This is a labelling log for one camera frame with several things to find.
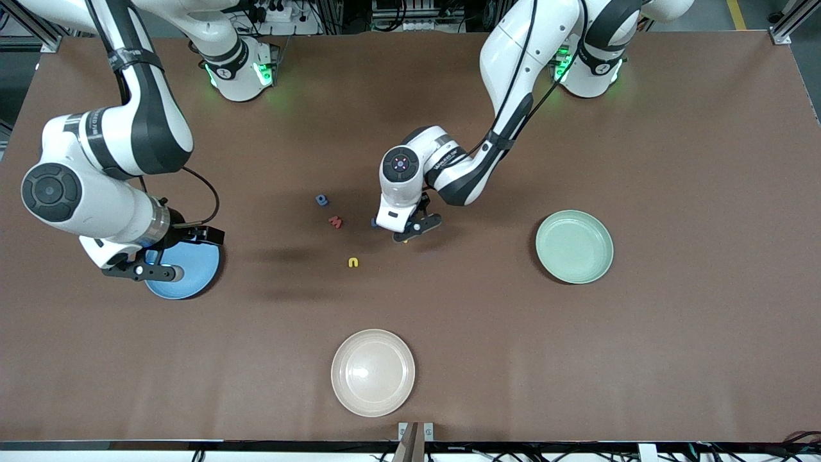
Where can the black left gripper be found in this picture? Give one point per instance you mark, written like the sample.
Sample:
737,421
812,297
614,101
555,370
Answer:
424,203

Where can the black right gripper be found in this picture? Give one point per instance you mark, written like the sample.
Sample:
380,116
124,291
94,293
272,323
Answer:
180,232

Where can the red lowercase letter w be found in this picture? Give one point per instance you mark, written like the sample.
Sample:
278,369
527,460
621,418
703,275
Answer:
335,222

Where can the blue lowercase letter a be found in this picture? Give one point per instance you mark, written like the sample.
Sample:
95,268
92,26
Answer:
322,200

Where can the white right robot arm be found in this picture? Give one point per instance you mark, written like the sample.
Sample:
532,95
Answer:
147,115

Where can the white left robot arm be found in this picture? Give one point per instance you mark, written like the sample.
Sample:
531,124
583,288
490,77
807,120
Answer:
513,58

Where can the blue plate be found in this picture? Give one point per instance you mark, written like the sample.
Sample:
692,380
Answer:
192,276

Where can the green plate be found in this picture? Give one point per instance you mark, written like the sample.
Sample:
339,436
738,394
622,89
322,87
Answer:
574,247

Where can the beige plate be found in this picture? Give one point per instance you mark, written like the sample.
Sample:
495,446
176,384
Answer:
373,373

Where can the grey equipment rack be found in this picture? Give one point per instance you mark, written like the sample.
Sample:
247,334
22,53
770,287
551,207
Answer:
417,13

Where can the white power strip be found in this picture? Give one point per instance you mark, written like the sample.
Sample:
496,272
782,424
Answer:
282,13

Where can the metal table edge bracket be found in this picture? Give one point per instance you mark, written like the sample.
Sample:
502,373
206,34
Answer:
428,431

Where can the aluminium frame profile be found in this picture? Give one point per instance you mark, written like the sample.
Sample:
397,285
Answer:
782,33
45,40

